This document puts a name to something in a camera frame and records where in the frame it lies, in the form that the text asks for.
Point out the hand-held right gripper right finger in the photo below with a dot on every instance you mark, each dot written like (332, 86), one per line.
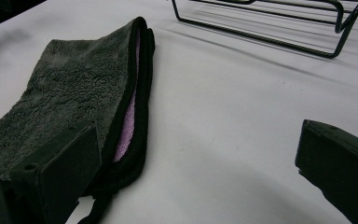
(341, 168)

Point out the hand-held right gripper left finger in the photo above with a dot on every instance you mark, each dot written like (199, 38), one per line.
(65, 168)

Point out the grey towel with black edge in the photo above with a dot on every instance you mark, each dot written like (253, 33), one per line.
(74, 77)

